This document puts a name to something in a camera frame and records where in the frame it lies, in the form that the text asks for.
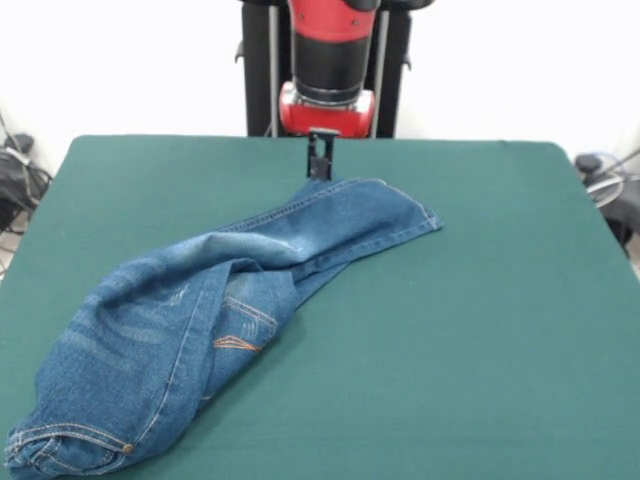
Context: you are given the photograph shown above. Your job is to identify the blue denim jeans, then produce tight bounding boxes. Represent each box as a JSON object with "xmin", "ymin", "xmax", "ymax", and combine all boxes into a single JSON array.
[{"xmin": 4, "ymin": 177, "xmax": 445, "ymax": 480}]

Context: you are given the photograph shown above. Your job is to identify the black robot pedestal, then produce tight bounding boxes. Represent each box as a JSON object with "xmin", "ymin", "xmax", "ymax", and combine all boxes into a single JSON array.
[{"xmin": 233, "ymin": 0, "xmax": 434, "ymax": 140}]

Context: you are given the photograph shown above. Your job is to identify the dark green table cloth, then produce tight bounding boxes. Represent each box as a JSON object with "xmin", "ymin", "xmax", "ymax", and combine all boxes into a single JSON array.
[{"xmin": 0, "ymin": 133, "xmax": 640, "ymax": 480}]

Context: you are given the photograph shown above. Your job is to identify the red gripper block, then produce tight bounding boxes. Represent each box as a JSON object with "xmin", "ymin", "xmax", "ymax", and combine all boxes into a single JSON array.
[{"xmin": 278, "ymin": 81, "xmax": 377, "ymax": 180}]

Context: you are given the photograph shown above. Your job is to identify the black cable tangle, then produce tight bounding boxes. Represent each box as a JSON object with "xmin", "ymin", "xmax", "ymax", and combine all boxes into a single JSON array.
[{"xmin": 0, "ymin": 114, "xmax": 54, "ymax": 236}]

